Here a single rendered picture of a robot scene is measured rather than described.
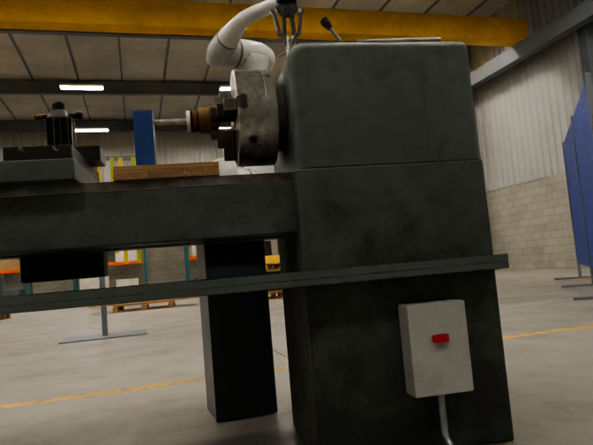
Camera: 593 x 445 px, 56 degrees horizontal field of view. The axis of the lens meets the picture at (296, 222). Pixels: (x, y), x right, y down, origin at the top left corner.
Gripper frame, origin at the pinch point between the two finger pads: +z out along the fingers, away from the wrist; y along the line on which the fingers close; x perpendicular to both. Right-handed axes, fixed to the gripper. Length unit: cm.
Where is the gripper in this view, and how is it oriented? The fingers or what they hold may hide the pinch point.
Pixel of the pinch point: (290, 46)
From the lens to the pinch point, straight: 212.6
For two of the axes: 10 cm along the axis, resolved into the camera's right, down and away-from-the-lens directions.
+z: 0.9, 9.9, -0.9
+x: 1.8, -1.0, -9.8
